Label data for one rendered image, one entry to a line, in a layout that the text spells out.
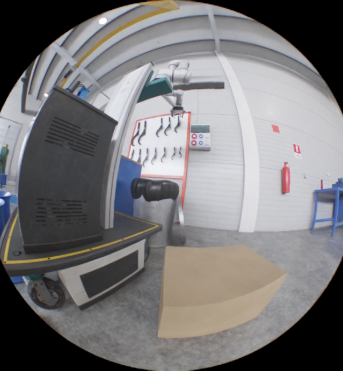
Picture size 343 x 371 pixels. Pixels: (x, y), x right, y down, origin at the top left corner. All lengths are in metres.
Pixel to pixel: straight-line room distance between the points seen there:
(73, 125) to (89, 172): 0.18
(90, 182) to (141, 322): 0.61
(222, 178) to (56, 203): 2.07
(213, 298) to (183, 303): 0.08
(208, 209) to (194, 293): 1.79
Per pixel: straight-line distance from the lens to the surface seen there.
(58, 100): 0.46
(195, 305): 0.32
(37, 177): 0.40
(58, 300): 0.66
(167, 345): 0.57
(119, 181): 1.40
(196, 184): 2.04
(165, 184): 1.00
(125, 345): 0.57
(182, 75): 1.21
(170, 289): 0.34
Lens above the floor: 0.56
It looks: 4 degrees up
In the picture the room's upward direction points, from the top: 6 degrees clockwise
